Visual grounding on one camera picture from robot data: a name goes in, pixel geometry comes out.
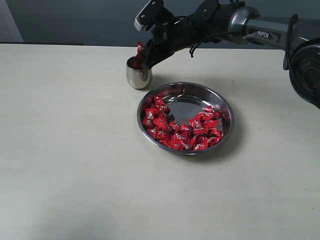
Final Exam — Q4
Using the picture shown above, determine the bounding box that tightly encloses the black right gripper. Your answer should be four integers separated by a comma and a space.
141, 16, 198, 69

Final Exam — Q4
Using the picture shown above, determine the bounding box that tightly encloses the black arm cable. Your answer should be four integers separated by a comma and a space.
164, 17, 236, 59

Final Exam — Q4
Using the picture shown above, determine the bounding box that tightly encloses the round stainless steel plate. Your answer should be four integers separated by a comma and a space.
136, 82, 235, 156

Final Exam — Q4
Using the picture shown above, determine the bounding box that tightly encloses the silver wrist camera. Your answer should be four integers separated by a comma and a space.
134, 0, 174, 32

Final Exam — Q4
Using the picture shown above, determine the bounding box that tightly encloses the stainless steel cup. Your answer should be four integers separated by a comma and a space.
126, 56, 153, 90

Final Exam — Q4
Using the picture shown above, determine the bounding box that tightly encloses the red candy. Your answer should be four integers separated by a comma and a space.
200, 106, 221, 121
136, 41, 145, 59
169, 139, 191, 151
171, 131, 190, 145
151, 95, 167, 109
142, 108, 159, 129
203, 136, 223, 148
147, 127, 163, 140

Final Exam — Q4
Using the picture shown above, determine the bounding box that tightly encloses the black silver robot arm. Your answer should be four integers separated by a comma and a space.
134, 0, 320, 107

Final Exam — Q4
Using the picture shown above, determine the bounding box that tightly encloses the red wrapped candy top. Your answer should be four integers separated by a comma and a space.
151, 95, 167, 109

